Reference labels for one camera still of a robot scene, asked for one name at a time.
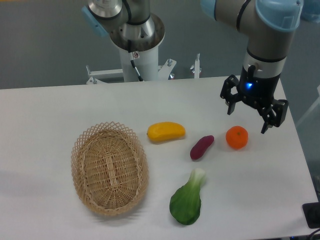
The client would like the woven wicker basket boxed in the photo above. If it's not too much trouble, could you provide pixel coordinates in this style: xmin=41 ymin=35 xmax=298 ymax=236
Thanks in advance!
xmin=71 ymin=121 xmax=149 ymax=216

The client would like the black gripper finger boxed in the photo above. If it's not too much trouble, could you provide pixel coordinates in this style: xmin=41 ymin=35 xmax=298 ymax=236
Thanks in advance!
xmin=257 ymin=99 xmax=289 ymax=134
xmin=220 ymin=74 xmax=242 ymax=115

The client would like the black cable on pedestal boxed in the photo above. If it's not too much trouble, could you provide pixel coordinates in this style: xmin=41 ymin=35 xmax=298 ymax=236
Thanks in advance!
xmin=127 ymin=39 xmax=145 ymax=82

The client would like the yellow mango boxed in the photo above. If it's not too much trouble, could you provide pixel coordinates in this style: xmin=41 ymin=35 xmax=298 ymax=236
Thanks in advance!
xmin=146 ymin=121 xmax=186 ymax=143

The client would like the purple sweet potato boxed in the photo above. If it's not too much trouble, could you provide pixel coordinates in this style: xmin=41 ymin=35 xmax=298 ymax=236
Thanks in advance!
xmin=189 ymin=135 xmax=215 ymax=161

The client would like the green bok choy vegetable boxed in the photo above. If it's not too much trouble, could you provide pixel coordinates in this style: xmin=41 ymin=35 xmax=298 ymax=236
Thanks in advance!
xmin=169 ymin=168 xmax=206 ymax=225

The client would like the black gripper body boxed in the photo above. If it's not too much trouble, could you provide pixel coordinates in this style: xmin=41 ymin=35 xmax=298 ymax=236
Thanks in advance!
xmin=236 ymin=67 xmax=280 ymax=109

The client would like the black device at table edge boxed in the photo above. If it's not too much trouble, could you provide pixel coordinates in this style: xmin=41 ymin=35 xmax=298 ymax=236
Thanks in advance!
xmin=302 ymin=202 xmax=320 ymax=229

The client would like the orange tangerine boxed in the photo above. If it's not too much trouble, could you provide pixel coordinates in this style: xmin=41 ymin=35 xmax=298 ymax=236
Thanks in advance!
xmin=225 ymin=125 xmax=249 ymax=150

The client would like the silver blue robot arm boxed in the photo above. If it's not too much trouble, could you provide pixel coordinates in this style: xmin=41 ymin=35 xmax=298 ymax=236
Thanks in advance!
xmin=81 ymin=0 xmax=304 ymax=133

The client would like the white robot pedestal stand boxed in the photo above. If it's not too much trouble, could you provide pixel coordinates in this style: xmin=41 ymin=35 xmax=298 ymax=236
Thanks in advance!
xmin=85 ymin=12 xmax=203 ymax=85

